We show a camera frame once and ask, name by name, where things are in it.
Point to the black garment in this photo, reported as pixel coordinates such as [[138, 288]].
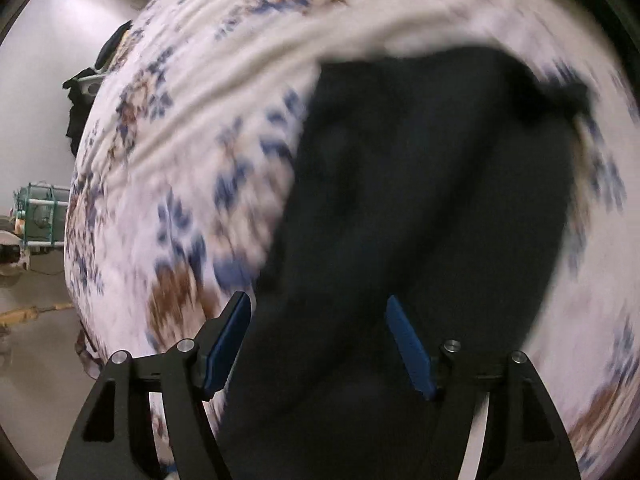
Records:
[[400, 185]]

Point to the yellow pole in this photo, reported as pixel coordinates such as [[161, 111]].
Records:
[[20, 316]]

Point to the black clothes pile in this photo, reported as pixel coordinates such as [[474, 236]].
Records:
[[77, 120]]

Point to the teal metal rack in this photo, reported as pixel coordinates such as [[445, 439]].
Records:
[[40, 215]]

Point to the navy cloth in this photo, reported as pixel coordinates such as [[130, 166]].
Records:
[[111, 42]]

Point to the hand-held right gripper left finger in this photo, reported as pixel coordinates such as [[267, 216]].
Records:
[[231, 340]]

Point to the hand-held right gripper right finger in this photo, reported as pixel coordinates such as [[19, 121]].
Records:
[[407, 342]]

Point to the bed with floral sheet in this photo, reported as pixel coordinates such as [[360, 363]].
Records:
[[200, 110]]

